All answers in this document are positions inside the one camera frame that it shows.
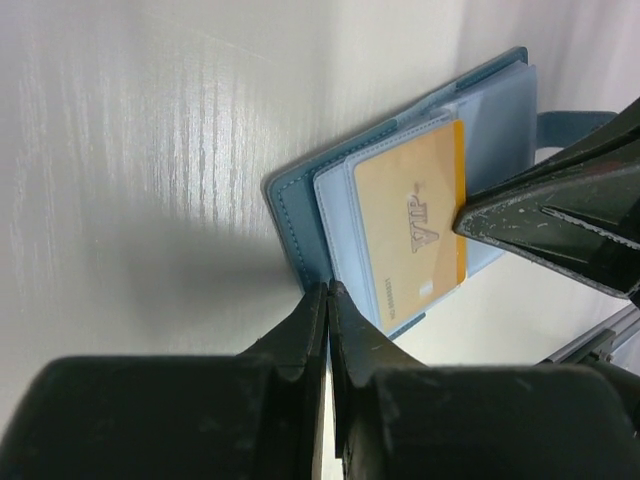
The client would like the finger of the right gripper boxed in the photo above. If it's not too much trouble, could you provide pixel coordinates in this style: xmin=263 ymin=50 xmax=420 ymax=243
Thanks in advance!
xmin=452 ymin=160 xmax=639 ymax=300
xmin=469 ymin=100 xmax=639 ymax=203

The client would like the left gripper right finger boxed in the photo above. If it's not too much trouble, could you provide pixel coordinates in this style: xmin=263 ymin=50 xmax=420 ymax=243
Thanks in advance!
xmin=327 ymin=281 xmax=639 ymax=479

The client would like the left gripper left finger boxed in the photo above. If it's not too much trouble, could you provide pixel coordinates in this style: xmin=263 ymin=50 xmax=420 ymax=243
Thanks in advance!
xmin=1 ymin=284 xmax=328 ymax=479

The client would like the gold VIP card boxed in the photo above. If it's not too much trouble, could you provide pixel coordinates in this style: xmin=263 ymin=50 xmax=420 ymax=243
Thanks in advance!
xmin=352 ymin=120 xmax=467 ymax=333

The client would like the blue leather card holder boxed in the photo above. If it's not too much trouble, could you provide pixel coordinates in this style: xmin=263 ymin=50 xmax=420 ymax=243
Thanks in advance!
xmin=264 ymin=46 xmax=615 ymax=338

